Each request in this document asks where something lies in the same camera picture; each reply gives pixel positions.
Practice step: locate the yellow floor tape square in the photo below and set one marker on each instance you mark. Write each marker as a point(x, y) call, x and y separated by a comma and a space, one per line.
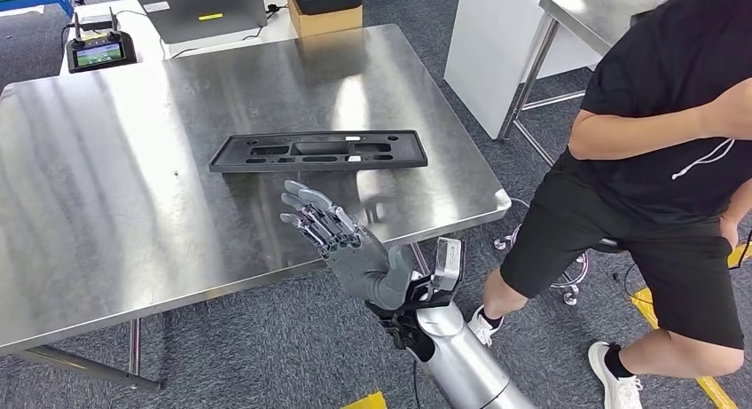
point(645, 306)
point(367, 402)

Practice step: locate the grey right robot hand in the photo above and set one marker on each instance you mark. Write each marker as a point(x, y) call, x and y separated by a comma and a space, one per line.
point(358, 265)

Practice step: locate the person's right forearm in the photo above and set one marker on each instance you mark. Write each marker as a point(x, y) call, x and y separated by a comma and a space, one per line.
point(646, 130)

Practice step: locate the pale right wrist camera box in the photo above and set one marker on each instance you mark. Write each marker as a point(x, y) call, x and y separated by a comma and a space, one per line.
point(448, 265)

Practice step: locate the brown cardboard box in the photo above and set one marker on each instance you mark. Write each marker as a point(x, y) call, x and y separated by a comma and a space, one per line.
point(323, 24)

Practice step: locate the white desk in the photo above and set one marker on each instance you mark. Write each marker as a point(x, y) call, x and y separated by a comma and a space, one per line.
point(150, 51)

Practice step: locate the person's left forearm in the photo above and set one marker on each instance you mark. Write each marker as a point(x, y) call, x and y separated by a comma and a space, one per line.
point(740, 206)

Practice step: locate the grey laptop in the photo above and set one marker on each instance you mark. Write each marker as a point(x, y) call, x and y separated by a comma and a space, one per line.
point(176, 24)

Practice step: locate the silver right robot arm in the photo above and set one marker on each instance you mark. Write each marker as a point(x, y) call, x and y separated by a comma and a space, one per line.
point(464, 365)

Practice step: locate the chrome base swivel stool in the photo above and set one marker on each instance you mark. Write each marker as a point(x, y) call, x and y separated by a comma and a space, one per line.
point(570, 297)

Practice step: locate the person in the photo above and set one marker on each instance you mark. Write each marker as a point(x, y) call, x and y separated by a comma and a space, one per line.
point(646, 71)

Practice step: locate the stainless steel workbench table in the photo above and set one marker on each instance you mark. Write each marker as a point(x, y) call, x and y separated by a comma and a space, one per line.
point(117, 189)

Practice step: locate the large black plastic panel part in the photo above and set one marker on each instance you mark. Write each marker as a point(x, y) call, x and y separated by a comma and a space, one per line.
point(235, 156)

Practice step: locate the steel frame side table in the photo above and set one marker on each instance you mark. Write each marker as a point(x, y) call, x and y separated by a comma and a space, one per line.
point(593, 12)

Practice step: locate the white cabinet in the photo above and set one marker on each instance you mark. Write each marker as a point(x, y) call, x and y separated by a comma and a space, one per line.
point(487, 53)

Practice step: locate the black controller with screen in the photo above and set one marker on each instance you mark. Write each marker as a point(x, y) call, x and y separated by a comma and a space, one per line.
point(100, 55)

